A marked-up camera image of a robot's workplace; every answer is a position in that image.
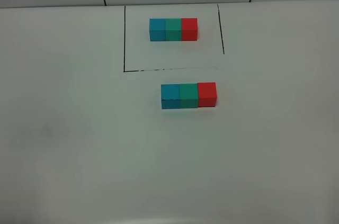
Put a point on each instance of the template blue cube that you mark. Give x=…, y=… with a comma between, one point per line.
x=157, y=29

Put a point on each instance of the template red cube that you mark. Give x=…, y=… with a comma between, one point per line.
x=189, y=29

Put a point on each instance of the template green cube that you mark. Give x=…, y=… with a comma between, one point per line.
x=173, y=30

